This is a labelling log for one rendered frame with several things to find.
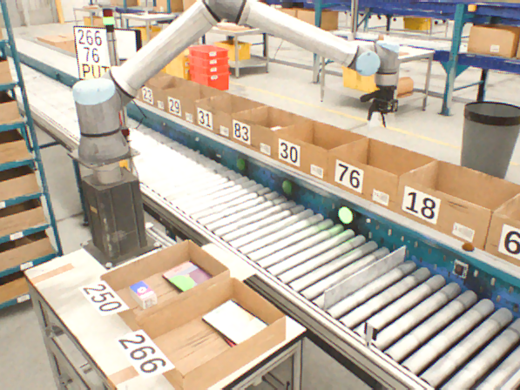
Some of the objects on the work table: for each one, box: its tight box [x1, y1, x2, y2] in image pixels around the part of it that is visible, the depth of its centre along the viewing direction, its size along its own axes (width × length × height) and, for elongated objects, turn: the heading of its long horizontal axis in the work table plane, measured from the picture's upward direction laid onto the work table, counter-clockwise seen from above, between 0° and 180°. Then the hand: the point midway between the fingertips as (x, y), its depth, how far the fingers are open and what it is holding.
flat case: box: [202, 299, 270, 345], centre depth 158 cm, size 14×19×2 cm
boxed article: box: [130, 281, 157, 309], centre depth 171 cm, size 6×10×5 cm, turn 42°
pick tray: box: [100, 239, 231, 333], centre depth 174 cm, size 28×38×10 cm
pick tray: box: [137, 276, 287, 390], centre depth 151 cm, size 28×38×10 cm
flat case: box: [162, 261, 213, 293], centre depth 180 cm, size 14×19×2 cm
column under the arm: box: [80, 167, 163, 271], centre depth 200 cm, size 26×26×33 cm
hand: (375, 129), depth 207 cm, fingers open, 10 cm apart
